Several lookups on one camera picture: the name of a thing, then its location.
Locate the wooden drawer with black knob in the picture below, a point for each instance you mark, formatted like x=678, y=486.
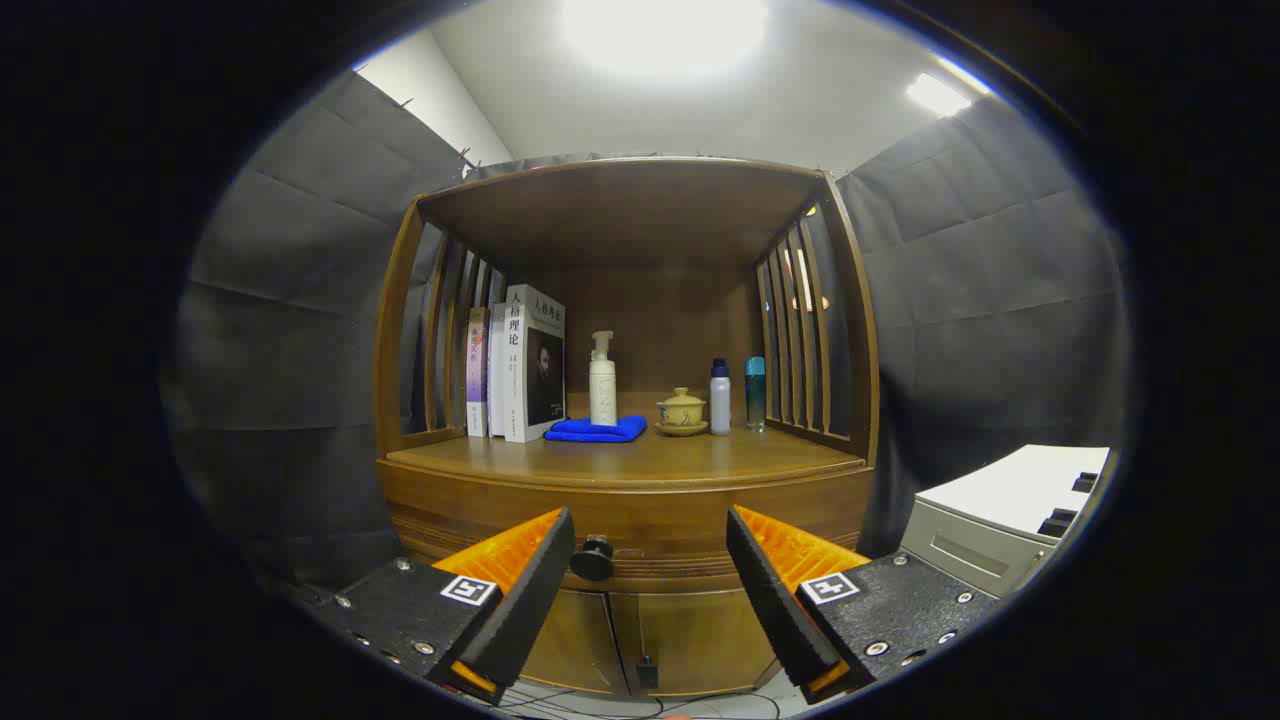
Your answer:
x=650, y=520

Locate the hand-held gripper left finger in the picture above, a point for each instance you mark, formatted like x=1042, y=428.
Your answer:
x=530, y=590

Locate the black backdrop cloth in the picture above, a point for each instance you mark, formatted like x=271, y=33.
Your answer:
x=300, y=300

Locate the white bottle blue cap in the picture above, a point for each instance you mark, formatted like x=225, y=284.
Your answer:
x=720, y=400

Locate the white pump bottle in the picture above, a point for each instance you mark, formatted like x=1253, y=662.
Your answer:
x=603, y=390

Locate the blue folded cloth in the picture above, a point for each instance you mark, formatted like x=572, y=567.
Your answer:
x=595, y=430

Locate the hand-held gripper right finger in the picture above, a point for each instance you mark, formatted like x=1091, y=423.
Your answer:
x=775, y=595

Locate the small ceiling light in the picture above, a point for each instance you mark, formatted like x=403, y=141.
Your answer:
x=938, y=95

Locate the purple spine book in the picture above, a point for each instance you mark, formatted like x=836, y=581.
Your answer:
x=477, y=370

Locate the clear blue bottle teal cap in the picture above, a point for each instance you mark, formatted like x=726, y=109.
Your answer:
x=754, y=395

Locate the large round ceiling light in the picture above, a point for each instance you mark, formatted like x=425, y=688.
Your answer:
x=665, y=35

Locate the yellow lidded teacup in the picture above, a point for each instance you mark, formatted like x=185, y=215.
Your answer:
x=682, y=408

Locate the wooden cabinet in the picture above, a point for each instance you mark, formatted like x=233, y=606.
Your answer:
x=640, y=210

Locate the wooden cabinet door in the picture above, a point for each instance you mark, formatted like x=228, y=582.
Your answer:
x=580, y=640
x=700, y=640

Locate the wooden countertop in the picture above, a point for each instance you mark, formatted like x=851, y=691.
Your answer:
x=680, y=455

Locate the thin white book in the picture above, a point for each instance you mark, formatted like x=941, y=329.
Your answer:
x=497, y=380

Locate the yellow saucer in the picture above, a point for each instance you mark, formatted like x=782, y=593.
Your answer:
x=681, y=430

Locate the white portrait cover book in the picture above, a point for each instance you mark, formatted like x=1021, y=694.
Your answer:
x=545, y=370

